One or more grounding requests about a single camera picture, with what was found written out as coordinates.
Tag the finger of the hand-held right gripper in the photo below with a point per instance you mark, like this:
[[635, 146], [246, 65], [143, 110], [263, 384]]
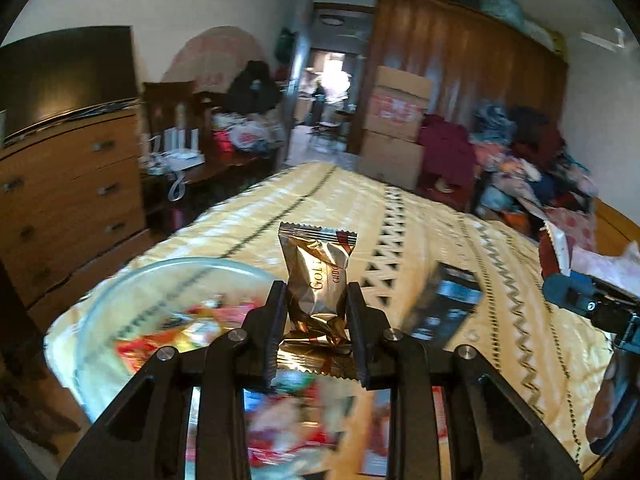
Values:
[[565, 291]]

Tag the pile of snack packets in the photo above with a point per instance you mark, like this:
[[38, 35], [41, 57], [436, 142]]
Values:
[[300, 420]]

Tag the plain cardboard box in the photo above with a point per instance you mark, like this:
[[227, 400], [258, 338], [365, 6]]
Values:
[[402, 82]]

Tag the black bag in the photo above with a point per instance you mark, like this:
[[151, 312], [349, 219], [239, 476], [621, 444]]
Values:
[[255, 85]]

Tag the dark blue snack packet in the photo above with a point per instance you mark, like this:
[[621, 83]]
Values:
[[445, 300]]

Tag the person's right hand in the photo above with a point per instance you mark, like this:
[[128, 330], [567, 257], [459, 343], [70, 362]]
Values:
[[604, 400]]

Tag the gold chocolate packet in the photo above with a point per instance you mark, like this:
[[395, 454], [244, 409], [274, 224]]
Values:
[[315, 280]]

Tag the red printed cardboard box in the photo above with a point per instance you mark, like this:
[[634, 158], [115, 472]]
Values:
[[395, 112]]

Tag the yellow patterned bedsheet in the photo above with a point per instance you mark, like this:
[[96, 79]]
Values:
[[440, 230]]

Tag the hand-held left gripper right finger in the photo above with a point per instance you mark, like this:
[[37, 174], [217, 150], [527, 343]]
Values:
[[356, 325]]

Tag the plastic bags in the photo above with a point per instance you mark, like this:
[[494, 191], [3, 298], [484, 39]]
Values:
[[245, 135]]

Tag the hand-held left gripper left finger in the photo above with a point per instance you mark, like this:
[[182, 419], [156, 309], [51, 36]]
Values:
[[275, 320]]

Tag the black television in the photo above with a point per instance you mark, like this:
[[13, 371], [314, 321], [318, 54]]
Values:
[[60, 75]]

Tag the grey door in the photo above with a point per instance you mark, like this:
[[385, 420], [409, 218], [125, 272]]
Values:
[[300, 50]]

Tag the white router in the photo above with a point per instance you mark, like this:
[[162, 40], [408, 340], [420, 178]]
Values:
[[182, 157]]

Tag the maroon clothes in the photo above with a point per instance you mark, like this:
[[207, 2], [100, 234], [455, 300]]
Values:
[[445, 145]]

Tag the pile of colourful clothes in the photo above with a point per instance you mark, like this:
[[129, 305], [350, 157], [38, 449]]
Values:
[[525, 170]]

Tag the wooden dresser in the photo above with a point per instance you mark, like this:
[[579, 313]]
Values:
[[60, 200]]

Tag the wooden desk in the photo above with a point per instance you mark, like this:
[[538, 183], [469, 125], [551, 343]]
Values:
[[215, 175]]

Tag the striped round tabletop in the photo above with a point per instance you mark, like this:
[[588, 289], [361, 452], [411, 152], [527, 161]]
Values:
[[210, 55]]

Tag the red snack packet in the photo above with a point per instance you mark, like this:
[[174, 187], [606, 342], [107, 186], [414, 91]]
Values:
[[552, 255]]

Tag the wooden headboard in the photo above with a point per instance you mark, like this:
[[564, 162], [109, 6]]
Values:
[[617, 222]]

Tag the wooden wardrobe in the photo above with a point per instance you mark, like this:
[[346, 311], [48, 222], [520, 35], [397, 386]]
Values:
[[450, 40]]

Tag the bedding bundles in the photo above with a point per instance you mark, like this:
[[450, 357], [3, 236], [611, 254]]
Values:
[[495, 5]]

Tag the large cardboard box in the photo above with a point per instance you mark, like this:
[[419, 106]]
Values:
[[390, 160]]

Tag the wooden chair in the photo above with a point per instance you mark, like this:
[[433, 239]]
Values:
[[165, 105]]

